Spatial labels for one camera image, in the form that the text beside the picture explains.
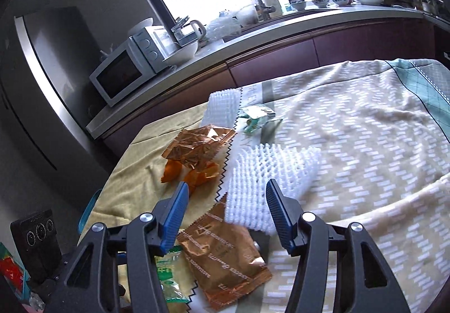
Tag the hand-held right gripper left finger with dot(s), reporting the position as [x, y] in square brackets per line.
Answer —
[174, 218]

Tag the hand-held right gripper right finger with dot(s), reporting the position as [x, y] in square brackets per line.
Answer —
[281, 221]

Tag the orange peel piece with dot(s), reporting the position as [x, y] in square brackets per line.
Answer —
[172, 170]

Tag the orange snack packet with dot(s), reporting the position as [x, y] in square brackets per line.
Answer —
[200, 177]

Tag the white spiky foam net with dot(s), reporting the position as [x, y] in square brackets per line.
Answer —
[277, 172]

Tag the green snack packet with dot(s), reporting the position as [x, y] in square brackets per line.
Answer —
[168, 274]

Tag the brown snack packet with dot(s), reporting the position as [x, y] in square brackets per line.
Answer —
[221, 256]

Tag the blue plastic bin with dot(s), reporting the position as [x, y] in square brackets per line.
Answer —
[89, 207]

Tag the copper foil wrapper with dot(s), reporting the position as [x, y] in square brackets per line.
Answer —
[200, 147]

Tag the green white wrapper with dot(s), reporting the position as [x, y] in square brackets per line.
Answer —
[258, 116]

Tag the red green packet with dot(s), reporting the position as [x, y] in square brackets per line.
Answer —
[10, 270]

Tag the yellow tablecloth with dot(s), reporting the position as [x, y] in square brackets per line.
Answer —
[140, 172]

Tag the beige patterned blanket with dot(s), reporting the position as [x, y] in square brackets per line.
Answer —
[351, 123]

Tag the white microwave oven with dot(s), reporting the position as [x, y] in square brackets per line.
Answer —
[116, 75]

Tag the large white bowl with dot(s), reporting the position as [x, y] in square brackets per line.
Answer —
[182, 53]

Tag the grey refrigerator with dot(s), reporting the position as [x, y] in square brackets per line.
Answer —
[52, 70]

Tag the brown kitchen cabinets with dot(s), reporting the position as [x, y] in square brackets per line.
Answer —
[281, 53]

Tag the glass kettle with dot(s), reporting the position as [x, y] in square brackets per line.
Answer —
[195, 28]

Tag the clear plastic packaging pile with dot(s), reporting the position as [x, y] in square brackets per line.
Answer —
[221, 28]

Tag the white kitchen counter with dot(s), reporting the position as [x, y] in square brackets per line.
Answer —
[281, 23]

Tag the blue patterned bowl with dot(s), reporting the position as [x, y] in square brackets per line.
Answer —
[341, 0]
[321, 2]

